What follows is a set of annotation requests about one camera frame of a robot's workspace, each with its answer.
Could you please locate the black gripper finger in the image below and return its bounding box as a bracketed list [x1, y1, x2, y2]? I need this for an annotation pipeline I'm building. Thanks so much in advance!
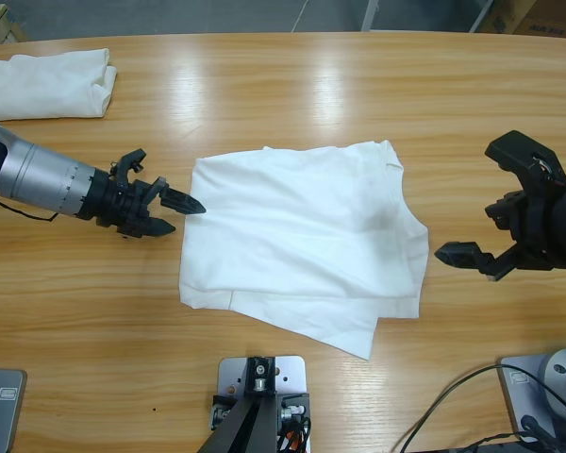
[433, 241, 521, 283]
[142, 216, 177, 239]
[484, 190, 525, 233]
[158, 185, 207, 215]

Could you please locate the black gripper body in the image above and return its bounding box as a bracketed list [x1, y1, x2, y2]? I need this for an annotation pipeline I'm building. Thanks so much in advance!
[77, 171, 167, 238]
[511, 185, 566, 274]

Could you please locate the white T-shirt with black print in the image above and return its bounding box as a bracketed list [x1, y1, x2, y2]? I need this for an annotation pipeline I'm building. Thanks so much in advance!
[177, 140, 429, 361]

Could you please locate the white mounting block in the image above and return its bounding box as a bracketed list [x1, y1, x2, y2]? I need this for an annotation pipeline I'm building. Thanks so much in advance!
[216, 356, 311, 453]

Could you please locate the white metal leg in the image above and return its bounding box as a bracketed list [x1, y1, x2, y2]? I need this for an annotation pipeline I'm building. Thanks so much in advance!
[468, 0, 495, 33]
[360, 0, 383, 32]

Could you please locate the cardboard box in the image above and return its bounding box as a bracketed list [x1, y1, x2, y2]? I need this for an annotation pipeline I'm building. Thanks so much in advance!
[492, 0, 566, 37]

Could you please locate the wooden pallet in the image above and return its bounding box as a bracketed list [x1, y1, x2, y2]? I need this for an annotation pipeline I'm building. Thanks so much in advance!
[0, 2, 29, 46]

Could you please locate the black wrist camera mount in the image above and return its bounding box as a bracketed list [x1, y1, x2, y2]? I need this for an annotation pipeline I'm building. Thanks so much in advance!
[109, 147, 149, 183]

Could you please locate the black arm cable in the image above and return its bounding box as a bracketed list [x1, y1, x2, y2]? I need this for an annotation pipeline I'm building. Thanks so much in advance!
[0, 194, 60, 222]

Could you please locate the long black cable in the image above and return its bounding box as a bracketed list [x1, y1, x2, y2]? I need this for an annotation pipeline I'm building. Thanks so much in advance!
[400, 362, 566, 452]

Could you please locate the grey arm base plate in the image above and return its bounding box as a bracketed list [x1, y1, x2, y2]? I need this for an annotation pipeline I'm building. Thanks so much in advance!
[497, 347, 566, 447]
[0, 367, 28, 453]

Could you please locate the thin black cable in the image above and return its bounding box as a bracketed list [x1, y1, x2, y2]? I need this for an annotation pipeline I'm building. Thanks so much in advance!
[447, 433, 529, 453]

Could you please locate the dark camera post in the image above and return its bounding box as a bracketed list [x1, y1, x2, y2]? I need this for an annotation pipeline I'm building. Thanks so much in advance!
[200, 357, 278, 453]

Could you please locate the white cord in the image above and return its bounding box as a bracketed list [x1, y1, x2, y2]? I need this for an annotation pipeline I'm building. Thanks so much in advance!
[291, 0, 312, 30]

